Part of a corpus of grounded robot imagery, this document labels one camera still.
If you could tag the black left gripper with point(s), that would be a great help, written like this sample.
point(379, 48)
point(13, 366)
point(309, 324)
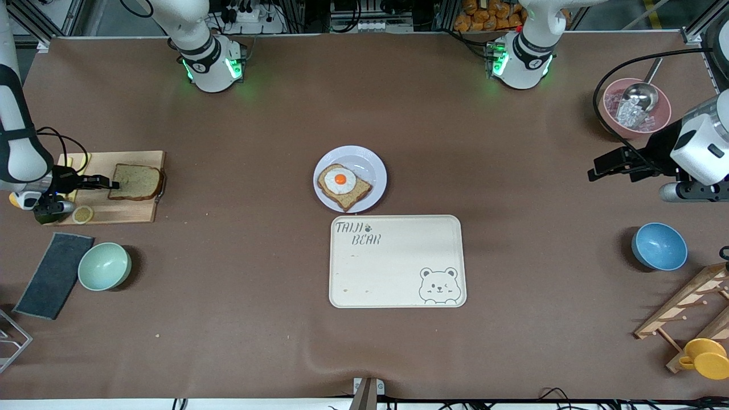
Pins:
point(655, 154)

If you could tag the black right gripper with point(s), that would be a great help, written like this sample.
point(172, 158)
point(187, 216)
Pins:
point(67, 181)

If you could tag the plain brown bread slice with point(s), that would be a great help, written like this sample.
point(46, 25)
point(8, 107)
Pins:
point(139, 182)

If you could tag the white round plate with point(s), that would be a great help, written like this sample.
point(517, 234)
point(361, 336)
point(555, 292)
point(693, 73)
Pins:
point(373, 165)

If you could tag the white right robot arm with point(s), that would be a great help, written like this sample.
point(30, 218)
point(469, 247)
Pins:
point(17, 142)

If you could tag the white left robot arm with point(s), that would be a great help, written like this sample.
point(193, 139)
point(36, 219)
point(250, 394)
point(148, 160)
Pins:
point(706, 142)

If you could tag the wooden cutting board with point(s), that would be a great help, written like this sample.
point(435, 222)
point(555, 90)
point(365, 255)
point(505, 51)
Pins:
point(122, 212)

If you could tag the lemon slice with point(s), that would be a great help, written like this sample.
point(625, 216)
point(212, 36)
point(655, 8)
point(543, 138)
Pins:
point(82, 214)

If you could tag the yellow plastic fork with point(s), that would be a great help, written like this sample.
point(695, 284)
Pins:
point(66, 161)

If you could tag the clear ice cubes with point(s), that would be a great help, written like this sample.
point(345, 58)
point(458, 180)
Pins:
point(626, 114)

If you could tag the pink bowl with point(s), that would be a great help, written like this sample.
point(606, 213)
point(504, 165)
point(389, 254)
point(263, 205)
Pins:
point(663, 117)

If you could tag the metal scoop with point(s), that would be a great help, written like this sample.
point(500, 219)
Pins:
point(641, 94)

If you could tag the mint green bowl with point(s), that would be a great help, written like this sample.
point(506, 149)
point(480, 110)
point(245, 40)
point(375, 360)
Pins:
point(102, 266)

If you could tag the blue bowl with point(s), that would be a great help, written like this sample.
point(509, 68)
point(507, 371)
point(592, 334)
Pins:
point(659, 246)

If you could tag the dark grey cloth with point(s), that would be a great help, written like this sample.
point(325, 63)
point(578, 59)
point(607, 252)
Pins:
point(54, 276)

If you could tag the wooden cup rack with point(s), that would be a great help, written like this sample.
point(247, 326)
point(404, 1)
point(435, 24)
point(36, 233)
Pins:
point(683, 302)

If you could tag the orange snack packs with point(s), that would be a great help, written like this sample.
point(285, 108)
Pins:
point(484, 17)

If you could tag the yellow mug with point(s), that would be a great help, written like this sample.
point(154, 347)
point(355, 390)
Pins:
point(706, 359)

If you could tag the white power strip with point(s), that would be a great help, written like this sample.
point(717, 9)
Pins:
point(250, 20)

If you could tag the fried egg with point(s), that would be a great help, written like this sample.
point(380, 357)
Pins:
point(340, 180)

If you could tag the cream bear print tray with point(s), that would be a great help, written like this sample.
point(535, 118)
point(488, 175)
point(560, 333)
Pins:
point(387, 267)

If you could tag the toast with fried egg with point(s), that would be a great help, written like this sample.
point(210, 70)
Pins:
point(350, 199)

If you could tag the white terminal strip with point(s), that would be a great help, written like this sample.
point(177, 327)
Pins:
point(384, 25)

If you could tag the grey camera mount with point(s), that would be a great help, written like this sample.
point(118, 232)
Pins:
point(367, 393)

